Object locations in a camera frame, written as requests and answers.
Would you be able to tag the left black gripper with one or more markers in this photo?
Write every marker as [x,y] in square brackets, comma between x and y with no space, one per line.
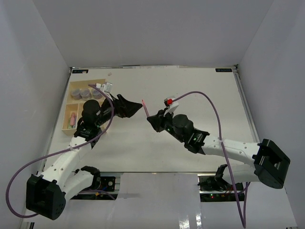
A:
[126,109]

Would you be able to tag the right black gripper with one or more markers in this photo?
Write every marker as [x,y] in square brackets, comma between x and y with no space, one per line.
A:
[156,121]

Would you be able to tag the purple marker red tip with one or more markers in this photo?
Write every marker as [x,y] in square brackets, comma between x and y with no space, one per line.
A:
[145,108]

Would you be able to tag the clear round container purple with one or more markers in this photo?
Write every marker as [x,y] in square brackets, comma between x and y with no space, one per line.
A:
[96,94]

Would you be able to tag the pink highlighter pen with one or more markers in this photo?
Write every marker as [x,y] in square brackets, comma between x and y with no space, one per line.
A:
[72,120]

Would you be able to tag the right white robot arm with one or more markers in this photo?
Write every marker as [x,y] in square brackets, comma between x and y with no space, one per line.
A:
[261,162]

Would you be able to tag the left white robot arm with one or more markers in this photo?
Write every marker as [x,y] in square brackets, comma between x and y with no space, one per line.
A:
[48,193]

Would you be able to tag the clear round container stacked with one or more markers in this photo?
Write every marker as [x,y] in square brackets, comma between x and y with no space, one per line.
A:
[85,94]

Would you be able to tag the cream compartment organizer tray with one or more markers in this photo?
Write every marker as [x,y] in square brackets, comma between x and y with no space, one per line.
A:
[73,106]

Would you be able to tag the clear round container left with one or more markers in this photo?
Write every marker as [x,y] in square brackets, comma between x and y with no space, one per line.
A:
[76,94]

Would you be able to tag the left corner label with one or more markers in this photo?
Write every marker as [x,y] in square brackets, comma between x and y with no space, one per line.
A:
[80,71]

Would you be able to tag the corner label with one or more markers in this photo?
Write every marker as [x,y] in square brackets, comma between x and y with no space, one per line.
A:
[80,71]
[223,70]

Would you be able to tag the right corner label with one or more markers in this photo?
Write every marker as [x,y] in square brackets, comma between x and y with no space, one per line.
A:
[223,70]

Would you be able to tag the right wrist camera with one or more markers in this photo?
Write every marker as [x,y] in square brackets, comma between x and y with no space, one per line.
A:
[170,105]

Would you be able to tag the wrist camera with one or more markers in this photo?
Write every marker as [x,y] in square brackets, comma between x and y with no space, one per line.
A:
[170,105]
[105,87]

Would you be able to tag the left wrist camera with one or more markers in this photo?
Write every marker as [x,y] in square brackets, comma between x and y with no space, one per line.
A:
[105,87]

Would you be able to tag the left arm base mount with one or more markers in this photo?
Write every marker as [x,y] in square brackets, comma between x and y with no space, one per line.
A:
[102,188]

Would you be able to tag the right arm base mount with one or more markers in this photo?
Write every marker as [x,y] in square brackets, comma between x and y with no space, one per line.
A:
[214,189]

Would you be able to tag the aluminium frame rail right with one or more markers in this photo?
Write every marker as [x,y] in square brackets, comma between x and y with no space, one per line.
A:
[243,121]

